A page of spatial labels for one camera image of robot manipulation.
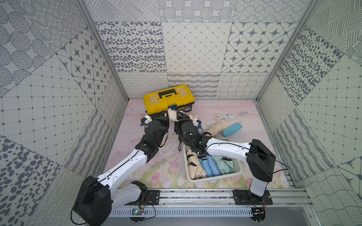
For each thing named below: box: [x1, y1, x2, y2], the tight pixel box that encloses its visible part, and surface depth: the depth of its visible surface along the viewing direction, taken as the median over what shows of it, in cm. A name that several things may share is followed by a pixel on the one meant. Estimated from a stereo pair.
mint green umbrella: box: [211, 154, 234, 176], surface depth 79 cm
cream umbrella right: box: [203, 120, 232, 138], surface depth 100 cm
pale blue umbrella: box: [205, 154, 222, 177], surface depth 81 cm
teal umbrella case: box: [221, 122, 243, 138], surface depth 102 cm
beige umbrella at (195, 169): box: [186, 146, 206, 180], surface depth 75 cm
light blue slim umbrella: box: [198, 156, 214, 178], surface depth 81 cm
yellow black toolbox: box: [143, 84, 196, 116], surface depth 101 cm
